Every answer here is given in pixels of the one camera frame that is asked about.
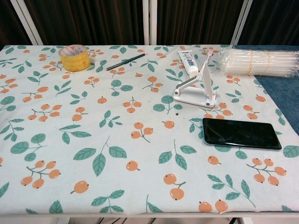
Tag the white upright frame post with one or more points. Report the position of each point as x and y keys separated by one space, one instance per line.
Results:
x=149 y=21

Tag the white toothpaste tube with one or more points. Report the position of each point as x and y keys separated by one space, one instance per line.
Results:
x=188 y=60

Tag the dark green pencil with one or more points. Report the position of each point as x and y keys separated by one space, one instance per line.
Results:
x=126 y=61

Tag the black smartphone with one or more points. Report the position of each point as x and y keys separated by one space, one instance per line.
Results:
x=238 y=133

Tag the white folding phone stand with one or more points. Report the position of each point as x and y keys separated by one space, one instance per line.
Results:
x=208 y=77

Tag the white slanted frame post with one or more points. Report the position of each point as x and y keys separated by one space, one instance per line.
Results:
x=26 y=23
x=241 y=22

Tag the pink toothbrush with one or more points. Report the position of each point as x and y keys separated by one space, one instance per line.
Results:
x=209 y=55

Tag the pack of plastic cups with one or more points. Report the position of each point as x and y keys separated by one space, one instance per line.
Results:
x=257 y=61

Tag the yellow tape roll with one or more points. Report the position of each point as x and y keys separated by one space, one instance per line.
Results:
x=74 y=60

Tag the dark pleated curtain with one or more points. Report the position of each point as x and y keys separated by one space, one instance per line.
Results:
x=93 y=21

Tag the fruit and leaf tablecloth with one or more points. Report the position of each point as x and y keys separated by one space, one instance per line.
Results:
x=93 y=116

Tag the blue cloth mat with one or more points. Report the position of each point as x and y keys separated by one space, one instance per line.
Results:
x=280 y=91

